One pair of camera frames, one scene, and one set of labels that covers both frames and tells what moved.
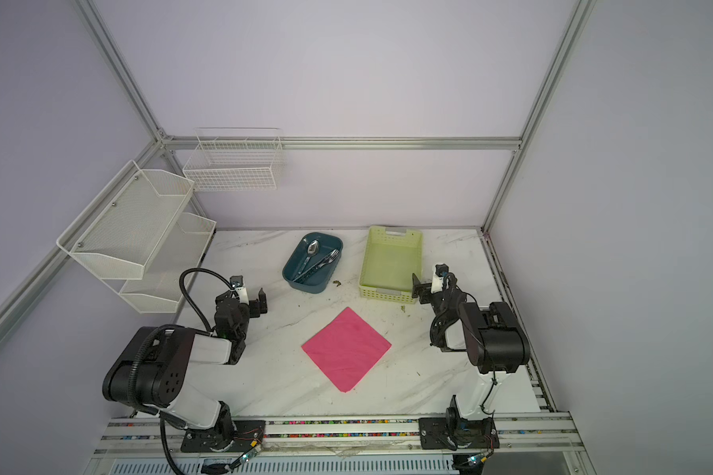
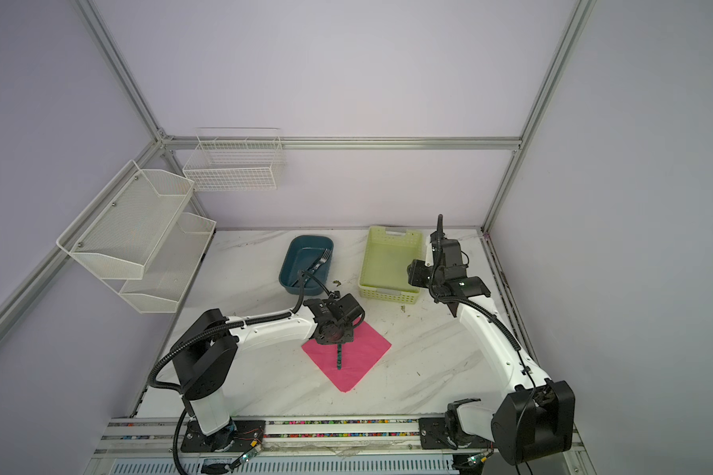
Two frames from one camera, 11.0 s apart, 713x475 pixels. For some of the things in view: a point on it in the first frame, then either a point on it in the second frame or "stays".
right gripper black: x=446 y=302 → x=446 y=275
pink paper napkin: x=347 y=349 stays
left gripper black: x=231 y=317 → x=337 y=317
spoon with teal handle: x=313 y=249 → x=340 y=356
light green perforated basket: x=390 y=257 stays
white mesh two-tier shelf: x=138 y=227 stays
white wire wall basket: x=231 y=159 stays
